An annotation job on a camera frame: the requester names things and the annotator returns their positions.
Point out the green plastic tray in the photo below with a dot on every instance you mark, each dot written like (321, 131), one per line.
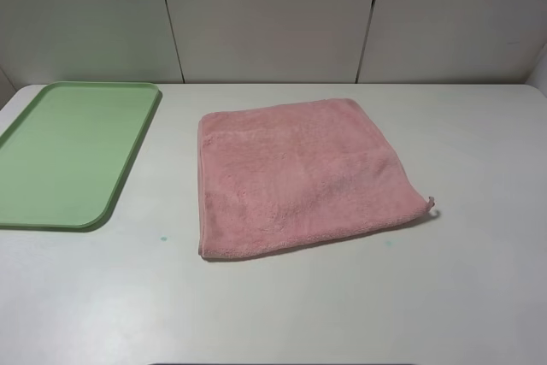
(66, 157)

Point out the pink terry towel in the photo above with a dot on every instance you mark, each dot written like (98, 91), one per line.
(297, 175)

